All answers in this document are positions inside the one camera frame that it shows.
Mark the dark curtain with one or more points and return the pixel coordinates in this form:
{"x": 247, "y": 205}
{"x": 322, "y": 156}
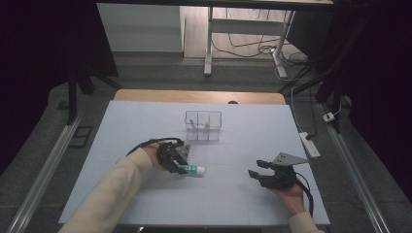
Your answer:
{"x": 382, "y": 81}
{"x": 32, "y": 64}

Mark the black tripod stand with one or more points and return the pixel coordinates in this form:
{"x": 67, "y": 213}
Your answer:
{"x": 72, "y": 103}

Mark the person's left hand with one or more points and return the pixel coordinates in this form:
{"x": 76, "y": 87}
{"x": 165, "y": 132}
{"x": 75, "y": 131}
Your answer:
{"x": 154, "y": 155}

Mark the pale blue table mat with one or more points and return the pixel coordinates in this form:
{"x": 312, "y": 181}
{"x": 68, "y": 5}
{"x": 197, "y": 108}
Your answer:
{"x": 129, "y": 119}

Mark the black metal stand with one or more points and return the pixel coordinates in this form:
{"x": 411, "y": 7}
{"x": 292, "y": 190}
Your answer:
{"x": 324, "y": 92}

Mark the clear plastic organizer box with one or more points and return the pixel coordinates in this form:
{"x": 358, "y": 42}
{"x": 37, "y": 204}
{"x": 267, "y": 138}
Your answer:
{"x": 213, "y": 132}

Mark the person's right hand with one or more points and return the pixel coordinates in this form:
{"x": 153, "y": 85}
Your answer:
{"x": 294, "y": 200}

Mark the white power strip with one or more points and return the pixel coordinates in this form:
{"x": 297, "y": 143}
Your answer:
{"x": 310, "y": 145}

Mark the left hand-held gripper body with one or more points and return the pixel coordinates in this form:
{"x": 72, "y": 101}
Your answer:
{"x": 170, "y": 155}

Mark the white-legged desk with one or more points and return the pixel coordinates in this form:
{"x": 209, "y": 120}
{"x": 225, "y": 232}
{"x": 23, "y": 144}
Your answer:
{"x": 208, "y": 48}

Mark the small white adapter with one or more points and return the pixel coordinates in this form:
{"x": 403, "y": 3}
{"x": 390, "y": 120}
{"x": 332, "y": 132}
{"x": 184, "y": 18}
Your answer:
{"x": 328, "y": 117}

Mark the aluminium rail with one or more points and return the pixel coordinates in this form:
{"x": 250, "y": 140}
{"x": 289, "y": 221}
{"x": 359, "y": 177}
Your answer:
{"x": 42, "y": 174}
{"x": 353, "y": 168}

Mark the white pen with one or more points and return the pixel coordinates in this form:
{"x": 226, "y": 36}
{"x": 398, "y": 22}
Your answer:
{"x": 207, "y": 122}

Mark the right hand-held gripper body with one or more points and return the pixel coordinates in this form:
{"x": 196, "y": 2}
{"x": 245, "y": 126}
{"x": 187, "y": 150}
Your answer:
{"x": 280, "y": 179}

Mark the green and white glue stick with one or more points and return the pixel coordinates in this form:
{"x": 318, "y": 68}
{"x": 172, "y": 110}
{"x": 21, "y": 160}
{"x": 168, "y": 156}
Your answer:
{"x": 196, "y": 170}

